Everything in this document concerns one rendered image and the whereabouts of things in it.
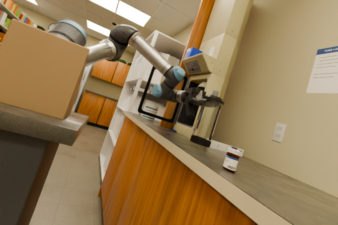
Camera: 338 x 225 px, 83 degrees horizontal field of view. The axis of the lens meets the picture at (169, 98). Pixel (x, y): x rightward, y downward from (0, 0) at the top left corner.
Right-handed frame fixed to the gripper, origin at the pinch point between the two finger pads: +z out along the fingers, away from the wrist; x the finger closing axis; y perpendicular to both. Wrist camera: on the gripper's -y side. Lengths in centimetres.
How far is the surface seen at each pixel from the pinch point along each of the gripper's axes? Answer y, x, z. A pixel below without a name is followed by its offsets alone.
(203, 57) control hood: 33.3, 12.1, -27.4
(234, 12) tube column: 72, 23, -22
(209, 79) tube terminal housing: 21.5, 21.2, -26.1
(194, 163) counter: -24.8, -22.7, 19.9
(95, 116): -59, 115, -523
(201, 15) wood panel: 82, 25, -59
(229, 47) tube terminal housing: 48, 28, -22
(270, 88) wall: 29, 60, -4
